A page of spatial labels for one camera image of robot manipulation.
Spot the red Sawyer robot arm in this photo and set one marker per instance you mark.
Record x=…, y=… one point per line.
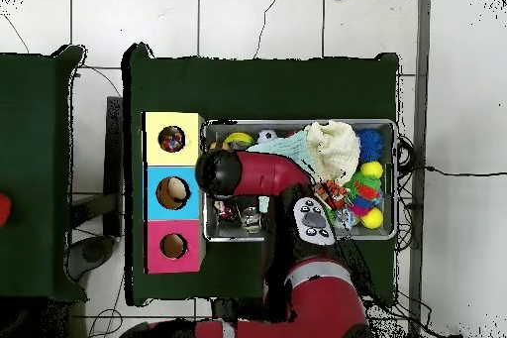
x=269, y=173

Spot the wooden box with three holes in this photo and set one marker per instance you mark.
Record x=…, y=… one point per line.
x=192, y=155

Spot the clear mesh bin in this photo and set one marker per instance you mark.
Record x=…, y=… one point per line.
x=222, y=231

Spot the yellow banana toy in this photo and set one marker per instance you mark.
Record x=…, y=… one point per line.
x=239, y=139

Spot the small soccer ball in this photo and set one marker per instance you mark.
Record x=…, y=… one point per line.
x=267, y=135

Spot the mint green waffle cloth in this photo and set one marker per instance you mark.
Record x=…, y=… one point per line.
x=285, y=145

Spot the wooden yo-yo toy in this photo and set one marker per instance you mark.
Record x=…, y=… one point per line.
x=220, y=146

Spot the dark green table cloth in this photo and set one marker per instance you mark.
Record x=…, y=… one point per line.
x=31, y=135
x=257, y=88

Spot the cream waffle cloth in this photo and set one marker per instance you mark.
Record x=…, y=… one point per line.
x=332, y=151

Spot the orange tiger plush toy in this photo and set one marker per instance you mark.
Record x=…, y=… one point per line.
x=334, y=191

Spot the yellow smooth ball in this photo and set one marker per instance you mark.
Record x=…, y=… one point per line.
x=372, y=218
x=371, y=170

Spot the blue spiky ball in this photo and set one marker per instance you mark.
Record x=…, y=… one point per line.
x=369, y=143

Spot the black metal stand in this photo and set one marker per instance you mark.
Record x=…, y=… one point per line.
x=114, y=155

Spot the dark grey rounded base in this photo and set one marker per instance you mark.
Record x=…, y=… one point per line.
x=93, y=252

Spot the red round container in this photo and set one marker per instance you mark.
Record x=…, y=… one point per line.
x=4, y=211

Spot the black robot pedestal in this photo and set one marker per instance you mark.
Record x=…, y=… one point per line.
x=237, y=310

